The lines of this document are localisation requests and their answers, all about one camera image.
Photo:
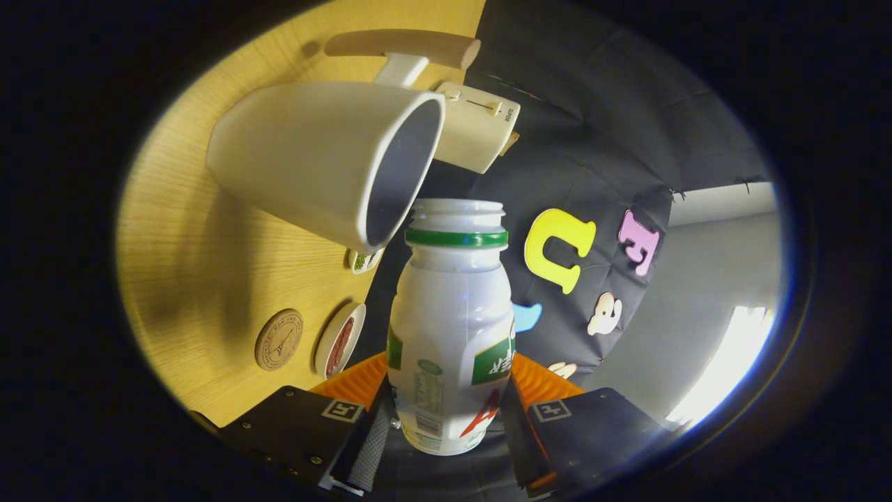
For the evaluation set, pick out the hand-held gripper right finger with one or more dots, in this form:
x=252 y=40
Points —
x=592 y=432

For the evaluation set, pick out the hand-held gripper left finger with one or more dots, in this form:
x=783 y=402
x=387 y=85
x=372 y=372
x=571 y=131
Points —
x=293 y=432

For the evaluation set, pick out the round cork coaster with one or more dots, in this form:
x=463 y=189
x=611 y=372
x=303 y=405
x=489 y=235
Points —
x=279 y=340

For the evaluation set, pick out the white juice bottle green label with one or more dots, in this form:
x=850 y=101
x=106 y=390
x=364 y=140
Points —
x=453 y=314

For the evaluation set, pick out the white round plate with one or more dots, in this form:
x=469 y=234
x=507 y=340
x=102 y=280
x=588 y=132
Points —
x=322 y=348

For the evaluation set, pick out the red meat slice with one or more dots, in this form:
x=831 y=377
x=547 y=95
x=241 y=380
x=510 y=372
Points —
x=340 y=346

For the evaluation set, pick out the white divided dish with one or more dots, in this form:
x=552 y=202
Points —
x=352 y=263

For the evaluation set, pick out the green mung beans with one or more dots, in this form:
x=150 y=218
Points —
x=361 y=261

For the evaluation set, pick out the wooden table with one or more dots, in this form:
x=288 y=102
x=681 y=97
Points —
x=188 y=265

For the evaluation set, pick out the toast slice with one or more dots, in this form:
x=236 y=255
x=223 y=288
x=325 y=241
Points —
x=510 y=143

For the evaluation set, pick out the black backdrop cloth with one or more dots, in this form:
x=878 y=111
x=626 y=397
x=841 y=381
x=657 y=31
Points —
x=592 y=118

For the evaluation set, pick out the cream toaster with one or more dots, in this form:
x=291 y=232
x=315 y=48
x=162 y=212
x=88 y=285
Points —
x=474 y=132

